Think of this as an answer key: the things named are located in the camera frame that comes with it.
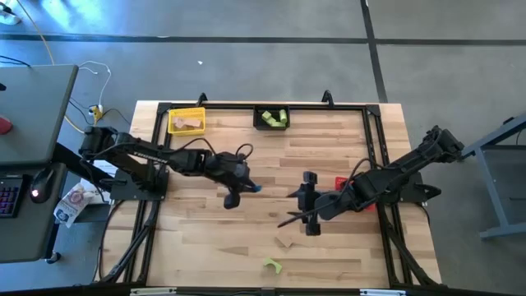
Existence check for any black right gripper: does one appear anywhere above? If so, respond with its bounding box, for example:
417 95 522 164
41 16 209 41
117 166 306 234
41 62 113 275
276 171 350 238

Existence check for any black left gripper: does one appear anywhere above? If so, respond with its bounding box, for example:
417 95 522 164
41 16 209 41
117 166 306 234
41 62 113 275
203 150 260 210

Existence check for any wooden square block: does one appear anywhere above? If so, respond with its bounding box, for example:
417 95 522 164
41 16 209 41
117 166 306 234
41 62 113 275
275 232 295 249

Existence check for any green arch block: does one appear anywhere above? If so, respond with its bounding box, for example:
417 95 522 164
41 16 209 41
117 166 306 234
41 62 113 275
262 257 284 275

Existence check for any red plastic basket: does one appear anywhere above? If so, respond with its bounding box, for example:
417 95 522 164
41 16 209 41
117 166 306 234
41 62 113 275
334 175 377 213

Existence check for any black plastic basket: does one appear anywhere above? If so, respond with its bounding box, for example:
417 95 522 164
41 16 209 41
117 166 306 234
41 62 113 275
252 104 291 132

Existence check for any yellow plastic basket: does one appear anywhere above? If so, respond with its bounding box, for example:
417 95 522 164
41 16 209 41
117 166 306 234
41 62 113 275
167 106 207 136

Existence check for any white paper sheet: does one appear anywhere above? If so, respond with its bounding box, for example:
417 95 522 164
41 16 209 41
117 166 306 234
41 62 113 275
80 159 120 206

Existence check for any white printed snack bag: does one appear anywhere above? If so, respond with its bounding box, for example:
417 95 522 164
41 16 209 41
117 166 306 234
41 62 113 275
53 183 96 229

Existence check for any black desk support bar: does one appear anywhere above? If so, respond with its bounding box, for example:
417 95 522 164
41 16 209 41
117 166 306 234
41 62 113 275
53 141 108 188

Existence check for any black computer mouse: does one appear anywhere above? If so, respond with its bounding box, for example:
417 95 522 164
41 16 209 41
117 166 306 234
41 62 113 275
29 167 56 205

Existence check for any grey desk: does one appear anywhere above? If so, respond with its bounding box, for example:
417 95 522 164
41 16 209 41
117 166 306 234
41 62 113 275
0 64 79 264

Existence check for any black keyboard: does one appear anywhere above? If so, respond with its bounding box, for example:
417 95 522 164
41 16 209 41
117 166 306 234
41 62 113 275
0 174 25 219

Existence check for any white floor object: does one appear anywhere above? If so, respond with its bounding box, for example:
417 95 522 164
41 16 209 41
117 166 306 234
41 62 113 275
0 6 21 24

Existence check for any black table frame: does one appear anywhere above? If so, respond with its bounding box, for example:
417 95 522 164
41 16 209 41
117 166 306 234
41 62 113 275
95 89 443 296

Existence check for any silver bracket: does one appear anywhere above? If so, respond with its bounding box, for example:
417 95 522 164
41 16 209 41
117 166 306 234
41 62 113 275
130 287 178 296
359 289 408 296

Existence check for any grey metal table frame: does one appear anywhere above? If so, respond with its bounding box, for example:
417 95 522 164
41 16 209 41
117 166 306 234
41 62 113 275
472 113 526 242

